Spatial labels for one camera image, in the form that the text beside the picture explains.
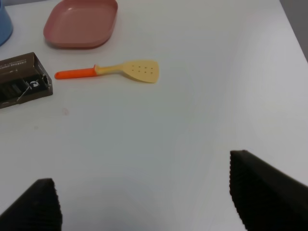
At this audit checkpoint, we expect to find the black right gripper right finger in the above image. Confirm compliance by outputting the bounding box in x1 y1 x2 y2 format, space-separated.
229 150 308 231

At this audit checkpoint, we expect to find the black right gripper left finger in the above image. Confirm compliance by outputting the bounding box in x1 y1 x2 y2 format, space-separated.
0 178 63 231

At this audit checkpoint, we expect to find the brown cardboard box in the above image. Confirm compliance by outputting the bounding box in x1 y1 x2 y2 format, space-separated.
0 52 53 108

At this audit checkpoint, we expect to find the blue plastic bowl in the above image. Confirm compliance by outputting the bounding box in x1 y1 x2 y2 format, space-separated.
0 1 13 46

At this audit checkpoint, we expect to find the pink plastic plate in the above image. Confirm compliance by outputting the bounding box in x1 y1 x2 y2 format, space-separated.
43 0 118 49

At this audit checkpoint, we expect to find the orange handled yellow spatula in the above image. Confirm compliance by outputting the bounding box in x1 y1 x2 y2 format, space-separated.
54 60 159 83

